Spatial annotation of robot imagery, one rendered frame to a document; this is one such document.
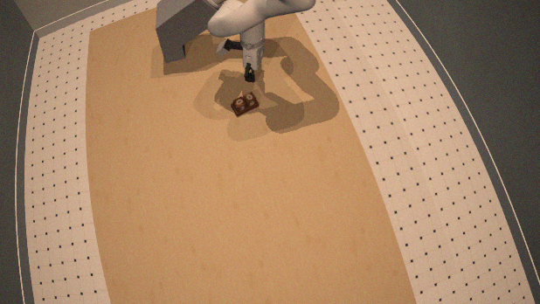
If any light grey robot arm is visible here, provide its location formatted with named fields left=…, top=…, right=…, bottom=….
left=207, top=0, right=315, bottom=56

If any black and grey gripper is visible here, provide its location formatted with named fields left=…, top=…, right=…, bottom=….
left=242, top=45, right=265, bottom=82

